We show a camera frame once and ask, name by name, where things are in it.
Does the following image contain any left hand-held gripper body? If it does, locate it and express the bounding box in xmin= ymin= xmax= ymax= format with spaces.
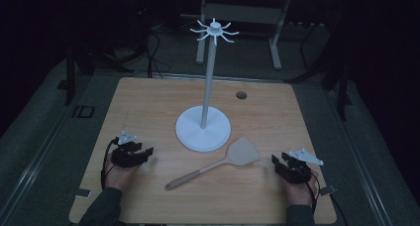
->
xmin=110 ymin=130 xmax=144 ymax=170

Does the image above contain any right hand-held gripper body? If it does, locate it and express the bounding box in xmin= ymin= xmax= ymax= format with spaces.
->
xmin=279 ymin=148 xmax=324 ymax=185

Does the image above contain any beige silicone spatula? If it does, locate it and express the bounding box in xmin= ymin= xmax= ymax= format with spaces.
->
xmin=163 ymin=136 xmax=261 ymax=191

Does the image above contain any white utensil stand with hooks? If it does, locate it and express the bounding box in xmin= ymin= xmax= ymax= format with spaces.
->
xmin=174 ymin=17 xmax=241 ymax=153

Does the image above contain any person's left hand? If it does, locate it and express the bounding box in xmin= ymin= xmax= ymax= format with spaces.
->
xmin=104 ymin=155 xmax=142 ymax=191

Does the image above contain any person's right hand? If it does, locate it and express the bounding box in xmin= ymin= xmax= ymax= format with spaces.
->
xmin=284 ymin=169 xmax=321 ymax=208

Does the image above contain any black metal stand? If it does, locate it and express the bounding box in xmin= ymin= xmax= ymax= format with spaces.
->
xmin=285 ymin=21 xmax=353 ymax=122
xmin=55 ymin=44 xmax=135 ymax=107

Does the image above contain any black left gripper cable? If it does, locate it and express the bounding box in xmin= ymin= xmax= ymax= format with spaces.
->
xmin=100 ymin=137 xmax=121 ymax=190

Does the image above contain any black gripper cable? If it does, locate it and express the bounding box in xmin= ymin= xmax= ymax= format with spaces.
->
xmin=305 ymin=170 xmax=322 ymax=217
xmin=100 ymin=137 xmax=121 ymax=190

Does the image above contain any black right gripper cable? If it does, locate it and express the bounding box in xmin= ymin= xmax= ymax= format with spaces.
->
xmin=305 ymin=170 xmax=322 ymax=217

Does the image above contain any grey table edge bracket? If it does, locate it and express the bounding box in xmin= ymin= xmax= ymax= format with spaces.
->
xmin=318 ymin=184 xmax=339 ymax=197
xmin=74 ymin=187 xmax=93 ymax=200

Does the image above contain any black floor cable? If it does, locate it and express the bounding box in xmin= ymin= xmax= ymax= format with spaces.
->
xmin=143 ymin=24 xmax=172 ymax=79

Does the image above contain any white metal desk frame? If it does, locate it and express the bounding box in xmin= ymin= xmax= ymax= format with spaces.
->
xmin=195 ymin=0 xmax=294 ymax=71

